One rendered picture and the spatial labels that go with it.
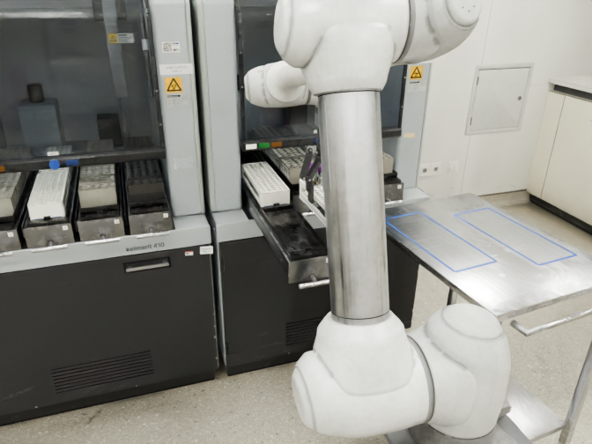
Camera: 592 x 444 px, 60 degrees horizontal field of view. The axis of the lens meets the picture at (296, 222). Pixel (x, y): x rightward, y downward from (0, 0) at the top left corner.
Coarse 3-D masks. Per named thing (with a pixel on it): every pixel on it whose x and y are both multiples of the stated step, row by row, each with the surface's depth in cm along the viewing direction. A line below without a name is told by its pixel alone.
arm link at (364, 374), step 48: (288, 0) 75; (336, 0) 74; (384, 0) 76; (288, 48) 77; (336, 48) 75; (384, 48) 77; (336, 96) 79; (336, 144) 80; (336, 192) 82; (336, 240) 83; (384, 240) 84; (336, 288) 85; (384, 288) 84; (336, 336) 84; (384, 336) 82; (336, 384) 82; (384, 384) 82; (432, 384) 85; (336, 432) 83; (384, 432) 86
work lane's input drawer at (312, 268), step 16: (256, 208) 170; (272, 208) 168; (288, 208) 170; (272, 224) 160; (288, 224) 160; (304, 224) 160; (272, 240) 153; (288, 240) 150; (304, 240) 150; (320, 240) 148; (288, 256) 142; (304, 256) 140; (320, 256) 141; (288, 272) 140; (304, 272) 142; (320, 272) 143
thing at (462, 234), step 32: (416, 224) 157; (448, 224) 157; (480, 224) 158; (512, 224) 158; (416, 256) 140; (448, 256) 139; (480, 256) 139; (512, 256) 140; (544, 256) 140; (576, 256) 140; (480, 288) 125; (512, 288) 126; (544, 288) 126; (576, 288) 126; (512, 384) 171; (512, 416) 159; (544, 416) 159; (576, 416) 153
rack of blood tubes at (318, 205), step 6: (300, 180) 161; (300, 186) 161; (318, 186) 156; (300, 192) 162; (318, 192) 152; (300, 198) 163; (306, 198) 158; (318, 198) 147; (312, 204) 153; (318, 204) 157; (312, 210) 154; (318, 210) 154; (324, 210) 154; (318, 216) 149; (324, 216) 150; (324, 222) 144
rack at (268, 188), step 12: (252, 168) 189; (264, 168) 188; (252, 180) 177; (264, 180) 177; (276, 180) 177; (252, 192) 179; (264, 192) 167; (276, 192) 168; (288, 192) 169; (264, 204) 168
